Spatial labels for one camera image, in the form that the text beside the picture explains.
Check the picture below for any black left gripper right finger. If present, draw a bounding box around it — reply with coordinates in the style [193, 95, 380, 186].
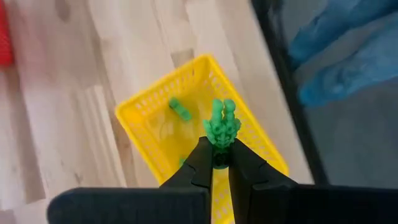
[228, 138, 398, 224]

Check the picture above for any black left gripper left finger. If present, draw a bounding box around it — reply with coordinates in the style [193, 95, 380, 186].
[46, 136, 215, 224]

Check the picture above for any yellow plastic basket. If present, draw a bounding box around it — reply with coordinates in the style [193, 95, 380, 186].
[114, 53, 290, 224]

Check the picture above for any light blue plastic sheet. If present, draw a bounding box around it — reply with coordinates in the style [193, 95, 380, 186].
[287, 0, 398, 108]

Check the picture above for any red plastic basket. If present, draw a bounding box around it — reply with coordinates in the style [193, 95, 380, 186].
[0, 0, 15, 67]

